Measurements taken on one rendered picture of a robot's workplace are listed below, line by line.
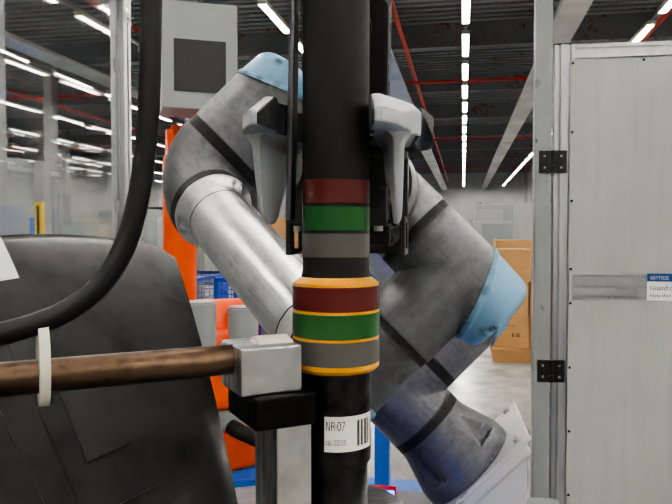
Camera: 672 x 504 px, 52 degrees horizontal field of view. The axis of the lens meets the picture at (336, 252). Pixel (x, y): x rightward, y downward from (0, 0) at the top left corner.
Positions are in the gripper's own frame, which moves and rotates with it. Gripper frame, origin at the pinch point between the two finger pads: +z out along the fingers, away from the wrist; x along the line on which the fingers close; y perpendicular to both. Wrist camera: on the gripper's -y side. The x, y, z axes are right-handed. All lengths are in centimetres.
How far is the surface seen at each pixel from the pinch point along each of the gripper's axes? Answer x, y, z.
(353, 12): -1.4, -4.5, -1.3
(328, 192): -0.2, 4.0, -1.0
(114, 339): 12.2, 11.7, -4.5
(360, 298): -1.8, 9.0, -1.1
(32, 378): 10.7, 11.7, 5.8
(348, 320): -1.2, 10.0, -0.8
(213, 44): 124, -106, -360
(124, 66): 70, -35, -129
